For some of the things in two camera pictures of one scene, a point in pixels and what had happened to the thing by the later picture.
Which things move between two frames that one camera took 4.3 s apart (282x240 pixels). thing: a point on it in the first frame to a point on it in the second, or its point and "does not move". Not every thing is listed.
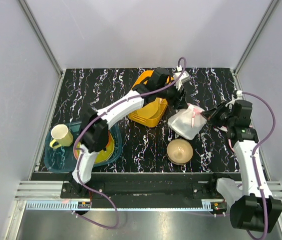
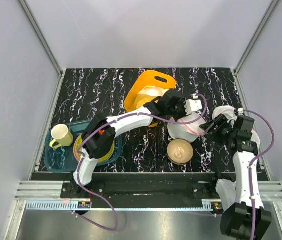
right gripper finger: [208, 114] to [210, 126]
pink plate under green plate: [74, 150] does not move
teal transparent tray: [63, 160] does not move
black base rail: [148, 186] does not move
